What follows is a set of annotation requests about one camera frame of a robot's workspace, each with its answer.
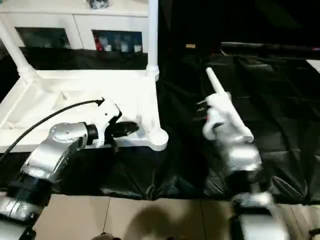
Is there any grey rounded object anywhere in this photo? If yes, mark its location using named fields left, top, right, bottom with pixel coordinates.
left=92, top=232, right=118, bottom=240

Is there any white flat board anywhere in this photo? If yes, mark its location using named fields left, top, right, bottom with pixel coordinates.
left=305, top=59, right=320, bottom=73

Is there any white plastic table leg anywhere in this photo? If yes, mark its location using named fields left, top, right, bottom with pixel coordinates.
left=145, top=0, right=161, bottom=82
left=205, top=66, right=255, bottom=144
left=0, top=17, right=37, bottom=81

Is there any black glossy mat cloth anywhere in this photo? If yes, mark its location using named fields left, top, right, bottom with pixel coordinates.
left=0, top=46, right=320, bottom=205

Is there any dark patterned bundle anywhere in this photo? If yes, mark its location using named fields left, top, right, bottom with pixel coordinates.
left=86, top=0, right=111, bottom=10

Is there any white glass door cabinet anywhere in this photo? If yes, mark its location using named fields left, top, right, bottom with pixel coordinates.
left=0, top=0, right=151, bottom=53

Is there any white plastic table top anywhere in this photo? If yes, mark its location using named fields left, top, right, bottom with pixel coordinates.
left=0, top=68, right=170, bottom=153

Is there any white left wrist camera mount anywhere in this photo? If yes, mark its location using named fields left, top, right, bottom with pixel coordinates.
left=96, top=97, right=123, bottom=148

